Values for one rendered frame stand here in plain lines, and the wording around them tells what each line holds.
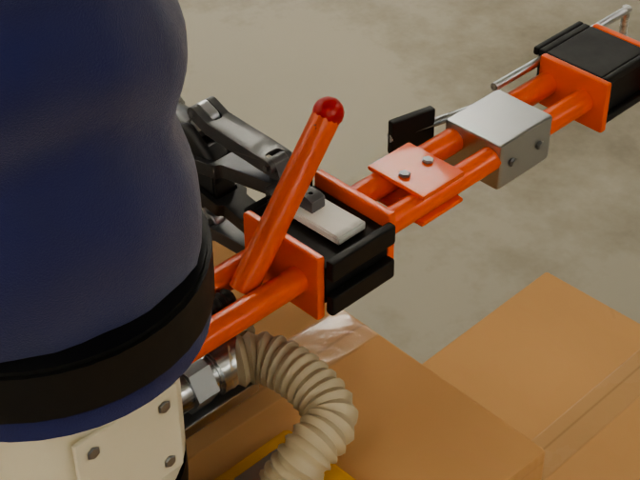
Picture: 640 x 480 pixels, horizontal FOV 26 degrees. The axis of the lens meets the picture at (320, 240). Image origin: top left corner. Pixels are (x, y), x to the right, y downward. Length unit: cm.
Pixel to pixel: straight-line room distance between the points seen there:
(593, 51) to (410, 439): 40
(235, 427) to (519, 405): 66
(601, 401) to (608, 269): 108
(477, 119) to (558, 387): 62
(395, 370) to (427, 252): 164
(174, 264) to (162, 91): 11
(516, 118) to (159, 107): 50
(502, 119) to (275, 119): 200
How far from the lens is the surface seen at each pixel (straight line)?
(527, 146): 119
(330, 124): 100
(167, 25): 75
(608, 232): 288
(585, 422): 170
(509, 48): 346
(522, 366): 176
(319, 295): 103
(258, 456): 106
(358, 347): 117
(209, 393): 103
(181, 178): 80
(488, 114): 120
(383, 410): 112
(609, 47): 129
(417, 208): 110
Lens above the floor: 174
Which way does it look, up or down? 38 degrees down
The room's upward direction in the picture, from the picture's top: straight up
